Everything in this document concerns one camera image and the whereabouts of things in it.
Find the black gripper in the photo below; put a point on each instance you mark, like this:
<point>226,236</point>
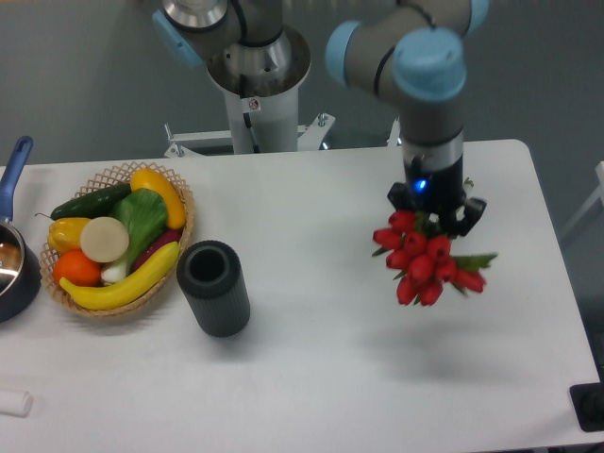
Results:
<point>433,184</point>

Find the red tulip bouquet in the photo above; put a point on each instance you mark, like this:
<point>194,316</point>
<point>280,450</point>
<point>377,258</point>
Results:
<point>420,253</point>

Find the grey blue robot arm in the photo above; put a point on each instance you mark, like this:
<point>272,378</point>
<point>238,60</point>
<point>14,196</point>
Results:
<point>412,60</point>

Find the dark grey ribbed vase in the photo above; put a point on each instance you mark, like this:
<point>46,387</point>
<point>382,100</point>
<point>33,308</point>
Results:
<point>210,275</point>

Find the black device at edge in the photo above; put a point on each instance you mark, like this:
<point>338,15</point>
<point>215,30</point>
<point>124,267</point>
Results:
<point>587,401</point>

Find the purple eggplant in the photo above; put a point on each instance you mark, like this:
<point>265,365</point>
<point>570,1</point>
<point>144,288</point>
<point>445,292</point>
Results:
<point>168,236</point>

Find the green bok choy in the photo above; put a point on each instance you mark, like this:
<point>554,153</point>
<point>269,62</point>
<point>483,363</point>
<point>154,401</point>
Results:
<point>143,213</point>

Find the yellow banana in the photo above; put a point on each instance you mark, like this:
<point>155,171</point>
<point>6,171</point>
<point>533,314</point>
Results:
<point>129,289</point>

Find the woven wicker basket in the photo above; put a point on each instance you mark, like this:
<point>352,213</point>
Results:
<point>114,175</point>

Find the green cucumber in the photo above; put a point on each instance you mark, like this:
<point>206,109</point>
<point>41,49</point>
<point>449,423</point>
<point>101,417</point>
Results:
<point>90,205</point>

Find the beige round disc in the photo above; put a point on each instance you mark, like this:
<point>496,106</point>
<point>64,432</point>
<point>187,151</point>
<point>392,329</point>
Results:
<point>104,239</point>

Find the orange fruit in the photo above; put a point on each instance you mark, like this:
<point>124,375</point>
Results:
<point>77,268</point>

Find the yellow bell pepper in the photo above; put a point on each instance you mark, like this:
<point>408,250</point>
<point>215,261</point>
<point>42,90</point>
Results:
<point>64,234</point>

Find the white cylinder object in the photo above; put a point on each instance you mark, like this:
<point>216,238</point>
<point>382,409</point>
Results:
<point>15,403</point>

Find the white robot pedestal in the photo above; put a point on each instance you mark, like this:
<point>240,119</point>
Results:
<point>260,87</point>

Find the white metal base frame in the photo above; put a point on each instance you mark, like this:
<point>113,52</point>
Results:
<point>198,139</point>

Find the blue handled saucepan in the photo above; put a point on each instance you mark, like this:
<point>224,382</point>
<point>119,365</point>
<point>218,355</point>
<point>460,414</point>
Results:
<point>20,270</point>

